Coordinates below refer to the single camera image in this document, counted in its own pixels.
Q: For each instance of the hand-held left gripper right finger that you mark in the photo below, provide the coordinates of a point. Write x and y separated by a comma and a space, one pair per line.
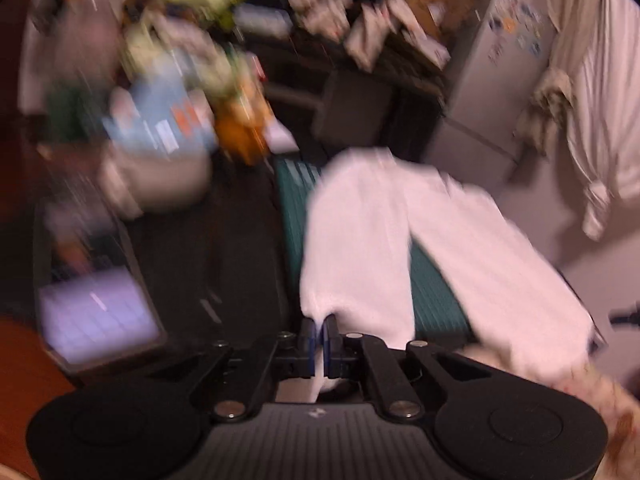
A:
328, 350

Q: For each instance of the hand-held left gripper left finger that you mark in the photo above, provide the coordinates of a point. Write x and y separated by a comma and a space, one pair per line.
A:
314, 350

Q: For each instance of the white shirt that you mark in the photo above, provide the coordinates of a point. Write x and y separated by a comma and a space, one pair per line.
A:
360, 240

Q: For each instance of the pile of clothes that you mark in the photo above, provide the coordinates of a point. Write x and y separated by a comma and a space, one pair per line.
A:
350, 15

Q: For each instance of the green cutting mat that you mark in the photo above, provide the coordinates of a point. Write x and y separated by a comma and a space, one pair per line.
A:
295, 210

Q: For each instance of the smartphone with lit screen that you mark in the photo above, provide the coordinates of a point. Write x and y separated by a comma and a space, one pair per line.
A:
95, 310

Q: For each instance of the silver refrigerator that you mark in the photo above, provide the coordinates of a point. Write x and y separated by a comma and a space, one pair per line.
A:
480, 110

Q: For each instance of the black-framed wooden desk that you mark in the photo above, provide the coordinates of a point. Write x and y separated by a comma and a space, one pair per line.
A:
380, 70

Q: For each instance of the white curtain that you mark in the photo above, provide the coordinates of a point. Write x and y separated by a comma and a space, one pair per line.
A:
610, 110

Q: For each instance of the cluster of fridge magnets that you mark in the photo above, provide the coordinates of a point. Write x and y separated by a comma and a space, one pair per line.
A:
510, 25

